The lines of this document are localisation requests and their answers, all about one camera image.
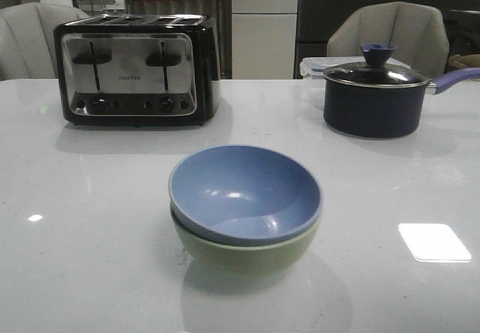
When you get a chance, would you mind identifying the blue plastic bowl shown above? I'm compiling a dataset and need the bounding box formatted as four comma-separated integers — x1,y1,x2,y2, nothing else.
168,145,323,247

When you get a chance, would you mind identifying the green plastic bowl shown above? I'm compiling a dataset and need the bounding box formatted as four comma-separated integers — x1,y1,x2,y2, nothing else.
169,203,323,275

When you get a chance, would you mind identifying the clear plastic food container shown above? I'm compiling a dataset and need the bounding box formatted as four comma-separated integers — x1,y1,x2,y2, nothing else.
298,55,408,80

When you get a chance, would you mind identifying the white cabinet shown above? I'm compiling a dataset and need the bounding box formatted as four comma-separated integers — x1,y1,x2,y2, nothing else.
232,0,298,80

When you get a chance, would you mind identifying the black chrome four-slot toaster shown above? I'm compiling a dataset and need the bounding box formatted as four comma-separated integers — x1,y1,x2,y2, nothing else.
54,14,221,126

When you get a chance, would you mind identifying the dark blue saucepan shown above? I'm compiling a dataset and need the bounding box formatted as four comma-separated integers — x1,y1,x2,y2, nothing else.
323,67,479,139

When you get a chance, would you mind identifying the glass pot lid blue knob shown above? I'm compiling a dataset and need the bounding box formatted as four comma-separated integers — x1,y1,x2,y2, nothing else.
323,43,429,89

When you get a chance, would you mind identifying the beige chair right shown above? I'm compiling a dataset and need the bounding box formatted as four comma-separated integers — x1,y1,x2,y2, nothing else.
327,1,449,77

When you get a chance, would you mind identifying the beige chair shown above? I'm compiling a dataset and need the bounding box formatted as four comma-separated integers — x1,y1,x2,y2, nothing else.
1,2,89,80
327,1,449,77

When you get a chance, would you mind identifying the beige chair left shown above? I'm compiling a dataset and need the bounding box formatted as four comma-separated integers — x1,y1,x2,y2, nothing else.
1,2,89,80

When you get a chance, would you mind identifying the wicker basket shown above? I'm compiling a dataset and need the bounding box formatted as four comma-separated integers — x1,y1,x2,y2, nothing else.
445,53,480,71

